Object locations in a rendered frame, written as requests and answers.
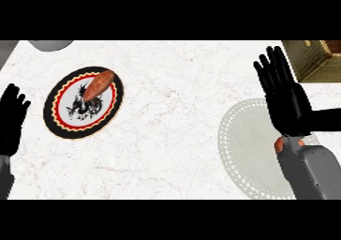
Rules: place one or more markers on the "grey rounded object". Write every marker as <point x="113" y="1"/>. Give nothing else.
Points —
<point x="49" y="45"/>

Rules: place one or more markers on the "round black-rimmed dragon plate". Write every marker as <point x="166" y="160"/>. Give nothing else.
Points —
<point x="80" y="109"/>

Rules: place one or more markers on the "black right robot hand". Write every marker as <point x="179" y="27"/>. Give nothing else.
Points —
<point x="288" y="109"/>

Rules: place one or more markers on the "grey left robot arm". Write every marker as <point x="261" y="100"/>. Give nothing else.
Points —
<point x="1" y="178"/>

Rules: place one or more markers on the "white lace placemat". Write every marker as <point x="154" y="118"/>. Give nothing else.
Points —
<point x="251" y="146"/>

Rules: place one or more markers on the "orange-brown sweet potato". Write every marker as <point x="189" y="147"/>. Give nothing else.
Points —
<point x="98" y="86"/>

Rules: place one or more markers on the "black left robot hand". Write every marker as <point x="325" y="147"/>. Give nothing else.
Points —
<point x="7" y="125"/>

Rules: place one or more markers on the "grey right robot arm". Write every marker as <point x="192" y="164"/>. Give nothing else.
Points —
<point x="316" y="175"/>

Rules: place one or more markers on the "tan wicker basket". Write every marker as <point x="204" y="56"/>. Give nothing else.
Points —
<point x="316" y="62"/>

